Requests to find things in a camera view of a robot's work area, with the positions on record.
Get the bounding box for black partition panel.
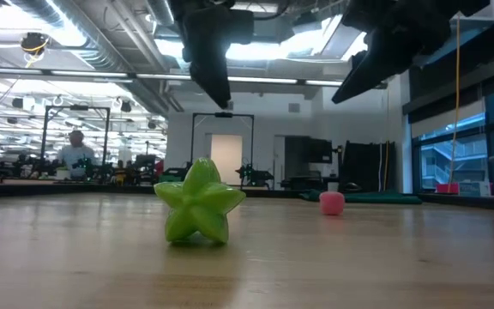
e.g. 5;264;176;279
340;140;397;193

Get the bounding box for black desk monitor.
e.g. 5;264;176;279
300;136;334;165

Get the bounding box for green folded cloth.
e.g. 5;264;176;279
299;188;424;206

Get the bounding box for black gantry frame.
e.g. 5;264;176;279
190;112;256;186
39;104;111;175

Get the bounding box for red plastic bin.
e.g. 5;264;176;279
435;182;461;196

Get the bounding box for white teal box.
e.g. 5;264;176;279
459;180;491;198

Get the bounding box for yellow hanging cable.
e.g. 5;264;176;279
447;15;462;194

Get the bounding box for person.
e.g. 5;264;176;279
55;130;99;180

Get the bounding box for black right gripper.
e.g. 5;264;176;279
331;0;461;106

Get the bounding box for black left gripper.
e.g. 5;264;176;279
181;6;256;111

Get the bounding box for black standing desk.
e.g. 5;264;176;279
280;173;343;192

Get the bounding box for pink strawberry toy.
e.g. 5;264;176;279
318;191;346;217

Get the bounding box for ceiling cable reel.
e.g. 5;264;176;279
18;31;51;58

